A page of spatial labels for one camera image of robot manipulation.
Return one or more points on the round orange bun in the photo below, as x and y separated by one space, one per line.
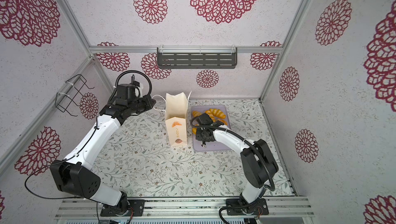
223 121

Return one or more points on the cream paper bread bag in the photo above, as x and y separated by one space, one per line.
175 113

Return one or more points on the lilac plastic tray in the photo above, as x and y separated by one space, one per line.
214 145

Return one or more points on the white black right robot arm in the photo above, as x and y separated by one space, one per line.
258 164

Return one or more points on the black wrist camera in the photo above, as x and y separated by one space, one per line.
204 120
127 93

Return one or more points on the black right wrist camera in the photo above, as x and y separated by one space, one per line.
204 120

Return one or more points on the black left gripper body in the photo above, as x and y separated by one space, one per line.
141 105

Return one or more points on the grey metal wall shelf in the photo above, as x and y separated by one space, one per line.
197 58

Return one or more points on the striped bread roll left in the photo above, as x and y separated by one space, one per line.
196 113

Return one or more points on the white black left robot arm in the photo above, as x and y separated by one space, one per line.
73 174

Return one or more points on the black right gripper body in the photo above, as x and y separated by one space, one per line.
199 135

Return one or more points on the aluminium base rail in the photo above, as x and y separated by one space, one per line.
194 207

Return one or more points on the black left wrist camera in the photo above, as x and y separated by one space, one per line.
127 93

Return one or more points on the black wire wall basket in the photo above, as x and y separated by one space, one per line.
65 98

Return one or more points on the croissant top right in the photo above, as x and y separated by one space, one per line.
217 113

